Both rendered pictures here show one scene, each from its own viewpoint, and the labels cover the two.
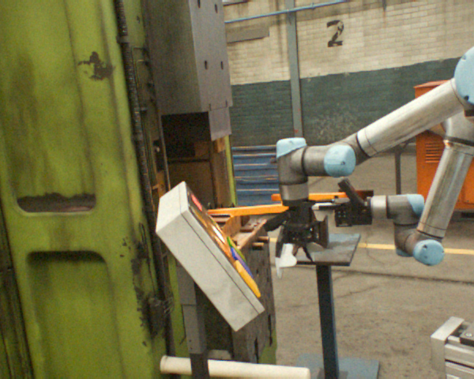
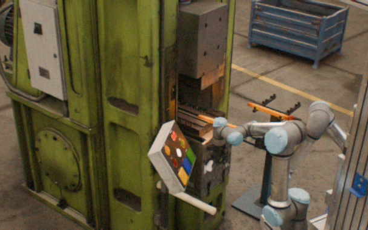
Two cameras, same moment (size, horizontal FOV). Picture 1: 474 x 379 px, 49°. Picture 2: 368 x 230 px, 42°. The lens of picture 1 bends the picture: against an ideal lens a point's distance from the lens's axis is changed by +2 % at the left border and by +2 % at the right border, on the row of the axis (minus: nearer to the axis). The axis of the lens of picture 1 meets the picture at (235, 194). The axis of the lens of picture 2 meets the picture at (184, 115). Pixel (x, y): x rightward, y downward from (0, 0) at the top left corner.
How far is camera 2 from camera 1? 1.62 m
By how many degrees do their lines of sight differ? 23
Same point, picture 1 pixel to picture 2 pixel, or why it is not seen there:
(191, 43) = (196, 47)
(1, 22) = (112, 22)
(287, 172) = (215, 134)
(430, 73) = not seen: outside the picture
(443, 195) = (295, 155)
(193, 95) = (193, 70)
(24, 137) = (114, 72)
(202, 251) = (163, 165)
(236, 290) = (174, 182)
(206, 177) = (208, 89)
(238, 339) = (197, 181)
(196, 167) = not seen: hidden behind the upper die
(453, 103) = not seen: hidden behind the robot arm
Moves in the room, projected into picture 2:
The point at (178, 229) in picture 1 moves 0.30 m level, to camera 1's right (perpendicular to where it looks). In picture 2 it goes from (156, 156) to (210, 167)
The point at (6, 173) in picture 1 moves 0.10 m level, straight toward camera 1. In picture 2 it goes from (105, 87) to (104, 94)
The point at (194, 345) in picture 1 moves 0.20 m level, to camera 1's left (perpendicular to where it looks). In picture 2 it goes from (163, 189) to (131, 182)
